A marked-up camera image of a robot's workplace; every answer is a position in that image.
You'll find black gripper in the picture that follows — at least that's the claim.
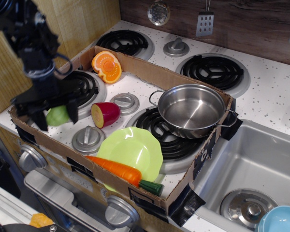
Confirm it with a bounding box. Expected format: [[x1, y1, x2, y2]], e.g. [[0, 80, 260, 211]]
[[11, 75, 84, 131]]

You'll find green toy broccoli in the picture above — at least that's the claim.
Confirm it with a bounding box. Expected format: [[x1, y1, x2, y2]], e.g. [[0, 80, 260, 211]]
[[46, 105, 70, 126]]

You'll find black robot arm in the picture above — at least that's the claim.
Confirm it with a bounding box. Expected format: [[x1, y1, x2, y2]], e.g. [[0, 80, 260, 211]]
[[0, 0, 84, 131]]

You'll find stainless steel pan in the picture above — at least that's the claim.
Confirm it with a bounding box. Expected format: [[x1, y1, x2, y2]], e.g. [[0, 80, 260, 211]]
[[149, 84, 237, 139]]

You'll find silver stovetop knob front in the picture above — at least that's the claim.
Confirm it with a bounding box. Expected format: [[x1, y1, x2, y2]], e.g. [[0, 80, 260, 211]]
[[72, 126, 106, 155]]

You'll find silver stovetop knob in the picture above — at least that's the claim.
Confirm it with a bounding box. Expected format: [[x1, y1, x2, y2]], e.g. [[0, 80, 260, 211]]
[[110, 93, 140, 116], [72, 126, 106, 155], [163, 38, 189, 57]]

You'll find front left black burner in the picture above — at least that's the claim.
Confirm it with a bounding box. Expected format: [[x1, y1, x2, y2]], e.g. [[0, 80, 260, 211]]
[[35, 70, 107, 123]]

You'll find black burner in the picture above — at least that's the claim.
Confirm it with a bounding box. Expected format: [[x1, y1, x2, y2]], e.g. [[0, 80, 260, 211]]
[[35, 70, 107, 123], [92, 30, 155, 60], [176, 53, 251, 98], [126, 106, 205, 174]]

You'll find red toy half fruit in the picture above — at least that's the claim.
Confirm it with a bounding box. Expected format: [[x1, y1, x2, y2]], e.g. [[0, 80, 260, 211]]
[[91, 102, 121, 129]]

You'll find silver oven knob left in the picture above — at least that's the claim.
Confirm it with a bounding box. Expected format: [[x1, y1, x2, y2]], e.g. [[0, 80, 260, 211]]
[[18, 145, 48, 173]]

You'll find silver oven knob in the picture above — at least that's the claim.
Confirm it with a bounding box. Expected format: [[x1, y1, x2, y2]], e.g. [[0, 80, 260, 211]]
[[105, 195, 140, 229], [18, 145, 48, 173]]

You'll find orange toy pumpkin slice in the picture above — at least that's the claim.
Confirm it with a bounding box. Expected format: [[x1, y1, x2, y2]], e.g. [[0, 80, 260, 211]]
[[91, 51, 122, 84]]

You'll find silver stovetop knob centre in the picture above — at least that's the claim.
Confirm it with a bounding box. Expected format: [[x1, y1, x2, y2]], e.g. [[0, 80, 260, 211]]
[[110, 93, 140, 116]]

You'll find light green plastic plate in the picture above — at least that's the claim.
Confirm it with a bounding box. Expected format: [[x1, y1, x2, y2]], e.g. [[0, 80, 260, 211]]
[[97, 127, 163, 182]]

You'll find orange toy carrot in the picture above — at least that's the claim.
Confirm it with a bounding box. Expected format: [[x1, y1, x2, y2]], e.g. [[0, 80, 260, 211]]
[[85, 156, 164, 196]]

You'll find back left black burner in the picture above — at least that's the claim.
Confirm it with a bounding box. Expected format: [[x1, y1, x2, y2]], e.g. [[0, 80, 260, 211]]
[[92, 30, 155, 60]]

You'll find yellow object bottom left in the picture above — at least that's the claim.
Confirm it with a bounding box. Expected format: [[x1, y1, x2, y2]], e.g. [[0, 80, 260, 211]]
[[29, 213, 54, 228]]

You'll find silver oven knob right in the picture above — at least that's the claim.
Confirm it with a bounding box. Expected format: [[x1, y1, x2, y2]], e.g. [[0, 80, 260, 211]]
[[105, 195, 140, 229]]

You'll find front right black burner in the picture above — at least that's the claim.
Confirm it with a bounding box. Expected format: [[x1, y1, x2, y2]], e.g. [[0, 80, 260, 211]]
[[126, 106, 205, 174]]

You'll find silver stovetop knob back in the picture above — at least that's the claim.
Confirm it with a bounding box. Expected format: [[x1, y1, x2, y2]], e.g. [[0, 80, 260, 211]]
[[163, 38, 189, 57]]

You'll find hanging metal strainer ladle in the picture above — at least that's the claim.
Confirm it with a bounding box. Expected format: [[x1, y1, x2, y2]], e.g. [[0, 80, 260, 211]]
[[147, 0, 171, 26]]

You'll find back right black burner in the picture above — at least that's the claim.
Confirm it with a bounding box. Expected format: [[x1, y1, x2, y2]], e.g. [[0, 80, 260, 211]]
[[176, 53, 251, 98]]

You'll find hanging metal slotted spatula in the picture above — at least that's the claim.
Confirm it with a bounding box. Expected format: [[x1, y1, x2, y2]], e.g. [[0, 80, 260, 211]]
[[195, 0, 214, 37]]

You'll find silver sink drain plug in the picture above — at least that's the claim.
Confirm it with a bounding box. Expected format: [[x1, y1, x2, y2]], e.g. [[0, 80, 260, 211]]
[[219, 188, 278, 231]]

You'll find stainless steel sink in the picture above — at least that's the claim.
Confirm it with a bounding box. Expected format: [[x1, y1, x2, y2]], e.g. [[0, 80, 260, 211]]
[[194, 120, 290, 232]]

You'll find light blue bowl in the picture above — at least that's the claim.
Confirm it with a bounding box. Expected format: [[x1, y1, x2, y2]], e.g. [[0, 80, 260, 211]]
[[255, 206, 290, 232]]

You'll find silver oven door handle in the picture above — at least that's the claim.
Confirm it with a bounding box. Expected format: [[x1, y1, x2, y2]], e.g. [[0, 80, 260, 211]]
[[24, 171, 118, 232]]

